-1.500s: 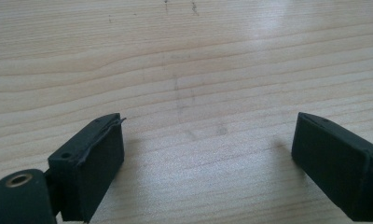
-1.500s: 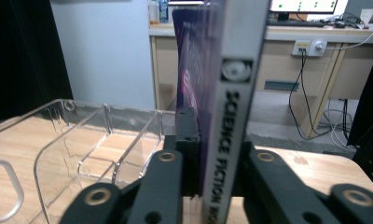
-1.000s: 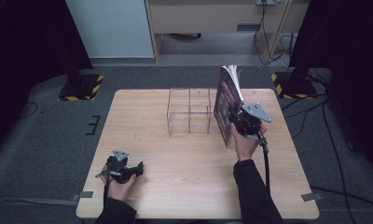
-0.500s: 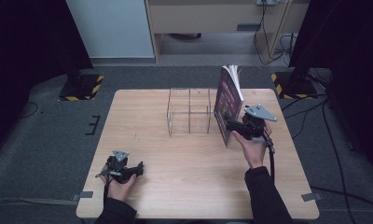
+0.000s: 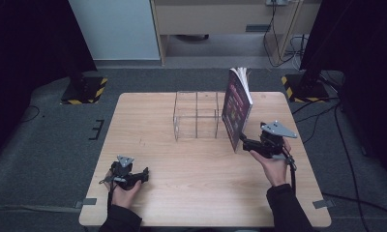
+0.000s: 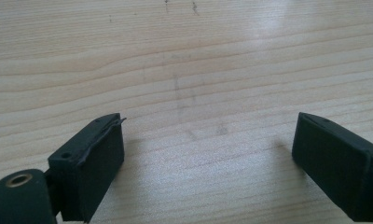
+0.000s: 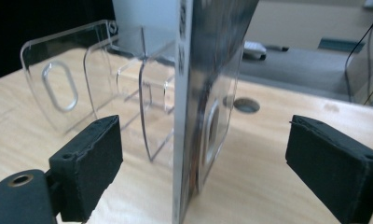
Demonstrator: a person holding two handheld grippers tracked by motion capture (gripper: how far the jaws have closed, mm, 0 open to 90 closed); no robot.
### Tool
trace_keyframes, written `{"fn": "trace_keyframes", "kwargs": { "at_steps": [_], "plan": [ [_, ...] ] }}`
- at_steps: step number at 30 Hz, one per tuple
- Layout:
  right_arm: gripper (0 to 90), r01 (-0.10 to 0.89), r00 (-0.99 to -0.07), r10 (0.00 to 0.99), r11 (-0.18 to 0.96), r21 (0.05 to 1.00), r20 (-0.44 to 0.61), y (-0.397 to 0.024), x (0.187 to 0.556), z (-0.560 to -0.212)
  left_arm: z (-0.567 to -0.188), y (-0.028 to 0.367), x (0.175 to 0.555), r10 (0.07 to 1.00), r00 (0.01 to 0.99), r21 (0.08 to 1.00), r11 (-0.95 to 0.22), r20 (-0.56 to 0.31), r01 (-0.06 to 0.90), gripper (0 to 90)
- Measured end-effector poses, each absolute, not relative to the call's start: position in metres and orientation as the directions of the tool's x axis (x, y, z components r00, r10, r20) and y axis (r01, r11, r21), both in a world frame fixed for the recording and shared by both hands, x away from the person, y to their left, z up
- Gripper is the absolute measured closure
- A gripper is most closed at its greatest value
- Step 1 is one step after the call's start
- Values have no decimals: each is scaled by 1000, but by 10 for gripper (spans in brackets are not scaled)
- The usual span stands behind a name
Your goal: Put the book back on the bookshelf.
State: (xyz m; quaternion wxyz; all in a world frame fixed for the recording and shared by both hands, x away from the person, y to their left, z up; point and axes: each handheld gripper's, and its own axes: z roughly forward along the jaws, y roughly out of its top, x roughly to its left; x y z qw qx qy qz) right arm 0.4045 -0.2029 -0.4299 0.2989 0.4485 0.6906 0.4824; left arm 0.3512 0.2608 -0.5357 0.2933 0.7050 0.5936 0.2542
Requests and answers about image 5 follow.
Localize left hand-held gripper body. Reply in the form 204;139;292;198
99;155;141;191

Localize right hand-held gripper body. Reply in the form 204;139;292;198
243;120;298;160

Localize dark purple book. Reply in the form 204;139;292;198
221;66;254;154

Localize clear acrylic rack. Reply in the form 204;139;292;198
172;90;230;142

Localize person's left hand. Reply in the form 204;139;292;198
104;170;143;210

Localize person's right hand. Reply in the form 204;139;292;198
249;138;293;189

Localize grey tape strip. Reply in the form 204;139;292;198
74;197;98;209
312;198;336;210

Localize black stand base striped tape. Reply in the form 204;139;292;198
60;75;108;106
281;72;332;104

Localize black curtain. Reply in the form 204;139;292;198
299;0;387;177
0;0;98;162

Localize white panel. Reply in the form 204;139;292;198
68;0;161;62

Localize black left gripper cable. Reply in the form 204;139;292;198
105;183;116;212

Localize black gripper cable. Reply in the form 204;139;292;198
105;183;116;212
285;154;298;196

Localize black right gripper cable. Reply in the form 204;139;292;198
285;154;298;196

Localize black floor cable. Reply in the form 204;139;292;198
291;96;387;232

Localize black hanging cable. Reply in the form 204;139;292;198
262;0;309;69

